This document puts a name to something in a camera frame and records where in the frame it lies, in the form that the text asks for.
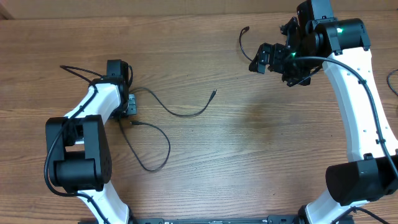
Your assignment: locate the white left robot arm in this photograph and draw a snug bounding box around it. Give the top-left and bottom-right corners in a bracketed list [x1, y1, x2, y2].
[44, 78, 134, 223]

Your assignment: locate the black untangled cable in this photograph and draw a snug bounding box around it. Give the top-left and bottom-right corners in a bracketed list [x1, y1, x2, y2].
[118, 86, 218, 173]

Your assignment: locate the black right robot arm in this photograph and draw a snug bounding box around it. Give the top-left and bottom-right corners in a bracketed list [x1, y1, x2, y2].
[249, 16, 397, 223]

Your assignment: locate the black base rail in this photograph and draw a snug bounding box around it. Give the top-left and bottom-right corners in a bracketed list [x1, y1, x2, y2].
[129, 215, 304, 224]

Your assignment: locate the black cable bundle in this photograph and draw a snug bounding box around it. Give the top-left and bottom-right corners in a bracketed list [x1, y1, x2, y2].
[238, 26, 254, 63]

